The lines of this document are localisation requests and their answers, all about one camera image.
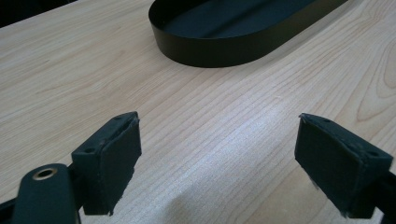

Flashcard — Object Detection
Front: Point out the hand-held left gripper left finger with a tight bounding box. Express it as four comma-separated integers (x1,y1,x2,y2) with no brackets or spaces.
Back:
71,111,143,217

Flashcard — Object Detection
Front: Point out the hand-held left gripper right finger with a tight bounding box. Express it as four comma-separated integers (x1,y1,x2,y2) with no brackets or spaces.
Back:
293,112,394,219

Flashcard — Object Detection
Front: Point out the black oval tray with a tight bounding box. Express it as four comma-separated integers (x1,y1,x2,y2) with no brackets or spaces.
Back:
148,0,349,68

